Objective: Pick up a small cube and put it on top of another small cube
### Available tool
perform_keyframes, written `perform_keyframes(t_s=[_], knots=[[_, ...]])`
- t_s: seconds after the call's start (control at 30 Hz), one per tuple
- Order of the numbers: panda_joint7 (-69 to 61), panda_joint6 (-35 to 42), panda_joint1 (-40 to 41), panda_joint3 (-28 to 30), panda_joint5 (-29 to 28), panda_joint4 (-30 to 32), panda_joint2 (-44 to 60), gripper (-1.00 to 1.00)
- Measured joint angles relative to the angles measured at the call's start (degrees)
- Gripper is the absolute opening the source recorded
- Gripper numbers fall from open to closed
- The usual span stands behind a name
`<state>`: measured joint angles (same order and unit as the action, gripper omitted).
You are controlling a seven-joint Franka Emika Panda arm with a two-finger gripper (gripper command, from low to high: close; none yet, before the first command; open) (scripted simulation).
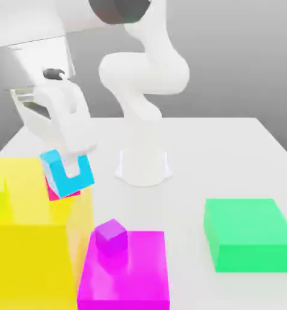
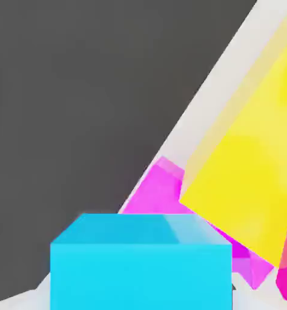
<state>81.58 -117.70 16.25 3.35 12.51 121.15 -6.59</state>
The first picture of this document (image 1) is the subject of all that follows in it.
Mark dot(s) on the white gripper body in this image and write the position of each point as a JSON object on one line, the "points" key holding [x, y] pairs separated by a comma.
{"points": [[70, 126]]}

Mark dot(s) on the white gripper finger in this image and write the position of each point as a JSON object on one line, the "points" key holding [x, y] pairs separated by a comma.
{"points": [[71, 167]]}

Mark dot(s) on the small cyan cube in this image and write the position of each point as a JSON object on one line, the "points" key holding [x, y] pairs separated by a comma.
{"points": [[58, 174]]}

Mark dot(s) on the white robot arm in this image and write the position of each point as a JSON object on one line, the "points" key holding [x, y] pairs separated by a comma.
{"points": [[143, 72]]}

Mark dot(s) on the small red cube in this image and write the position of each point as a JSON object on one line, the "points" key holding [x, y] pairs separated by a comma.
{"points": [[52, 195]]}

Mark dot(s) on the small purple cube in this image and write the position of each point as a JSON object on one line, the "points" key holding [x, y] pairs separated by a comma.
{"points": [[110, 238]]}

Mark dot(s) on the large yellow box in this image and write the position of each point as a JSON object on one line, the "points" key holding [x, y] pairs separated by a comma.
{"points": [[27, 261]]}

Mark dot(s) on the large magenta box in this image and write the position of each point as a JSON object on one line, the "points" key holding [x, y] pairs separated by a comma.
{"points": [[133, 271]]}

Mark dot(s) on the large green box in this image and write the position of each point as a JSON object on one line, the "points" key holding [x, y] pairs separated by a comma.
{"points": [[250, 232]]}

